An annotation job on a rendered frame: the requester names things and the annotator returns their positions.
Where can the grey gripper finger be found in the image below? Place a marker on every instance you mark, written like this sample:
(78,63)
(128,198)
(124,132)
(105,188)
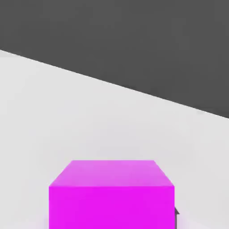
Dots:
(176,215)

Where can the small magenta cube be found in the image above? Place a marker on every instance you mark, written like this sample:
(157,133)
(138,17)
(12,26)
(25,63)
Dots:
(111,205)

